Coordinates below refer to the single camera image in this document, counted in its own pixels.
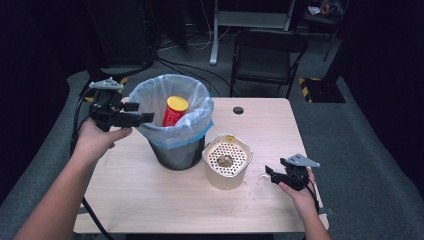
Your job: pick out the small yellow piece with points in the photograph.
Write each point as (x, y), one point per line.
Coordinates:
(230, 138)

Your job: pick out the cluttered dark side table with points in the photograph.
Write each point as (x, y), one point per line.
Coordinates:
(321, 10)

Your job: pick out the clear blue-edged bin liner bag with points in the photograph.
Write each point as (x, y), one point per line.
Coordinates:
(186, 133)

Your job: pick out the black folding chair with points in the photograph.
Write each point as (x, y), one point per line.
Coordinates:
(263, 63)

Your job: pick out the brown food scraps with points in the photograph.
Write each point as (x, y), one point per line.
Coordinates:
(225, 161)

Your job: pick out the white metal desk frame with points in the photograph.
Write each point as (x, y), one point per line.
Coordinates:
(250, 18)

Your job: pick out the red chip can yellow lid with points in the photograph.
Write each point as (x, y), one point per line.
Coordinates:
(174, 113)

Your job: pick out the beige strainer container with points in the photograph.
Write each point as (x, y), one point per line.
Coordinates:
(226, 178)

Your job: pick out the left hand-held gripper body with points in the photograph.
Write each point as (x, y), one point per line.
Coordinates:
(106, 110)

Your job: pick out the black trash bin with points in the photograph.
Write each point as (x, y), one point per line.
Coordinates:
(181, 156)

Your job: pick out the person's right hand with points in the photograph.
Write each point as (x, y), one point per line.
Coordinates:
(301, 200)

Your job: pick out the person's left hand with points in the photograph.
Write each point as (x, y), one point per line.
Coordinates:
(95, 141)

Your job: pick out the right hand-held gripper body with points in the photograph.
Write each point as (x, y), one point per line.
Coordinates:
(295, 175)

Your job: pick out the black equipment cabinet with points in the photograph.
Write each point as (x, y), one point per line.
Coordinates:
(123, 33)

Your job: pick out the grey tape strip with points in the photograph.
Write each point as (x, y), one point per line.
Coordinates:
(83, 210)
(326, 211)

